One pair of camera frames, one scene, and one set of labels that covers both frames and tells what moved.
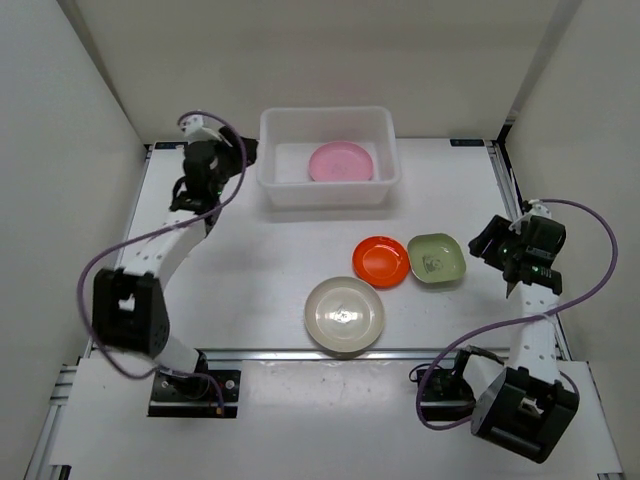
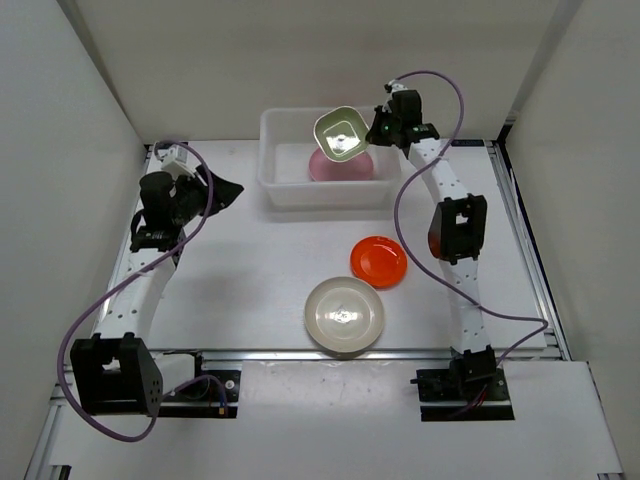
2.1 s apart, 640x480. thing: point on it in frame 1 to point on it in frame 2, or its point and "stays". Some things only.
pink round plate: x=340 y=161 stays
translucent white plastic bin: x=288 y=136 stays
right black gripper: x=495 y=230 to x=374 y=137
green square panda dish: x=436 y=257 to x=342 y=132
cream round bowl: x=344 y=317 stays
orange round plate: x=381 y=260 stays
